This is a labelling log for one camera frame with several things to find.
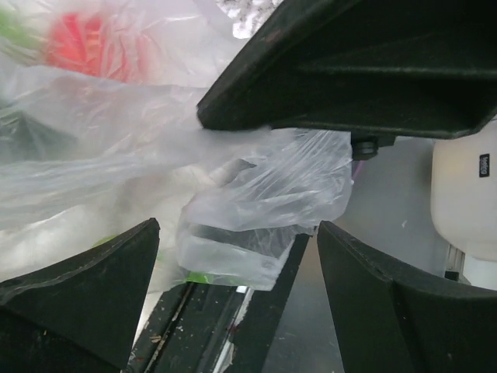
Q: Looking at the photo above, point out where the black metal base rail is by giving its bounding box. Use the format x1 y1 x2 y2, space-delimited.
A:
125 235 309 372

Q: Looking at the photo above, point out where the translucent white plastic bag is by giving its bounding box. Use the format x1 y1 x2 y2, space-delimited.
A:
1 1 353 292

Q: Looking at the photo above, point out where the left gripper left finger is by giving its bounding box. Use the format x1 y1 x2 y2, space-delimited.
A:
1 218 160 372

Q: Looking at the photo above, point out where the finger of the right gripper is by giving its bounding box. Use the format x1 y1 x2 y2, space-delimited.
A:
197 1 496 139

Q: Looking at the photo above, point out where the red fake fruit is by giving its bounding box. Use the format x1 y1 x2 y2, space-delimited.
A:
43 12 149 83

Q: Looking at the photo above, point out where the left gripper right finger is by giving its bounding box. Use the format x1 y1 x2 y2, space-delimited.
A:
317 222 496 372

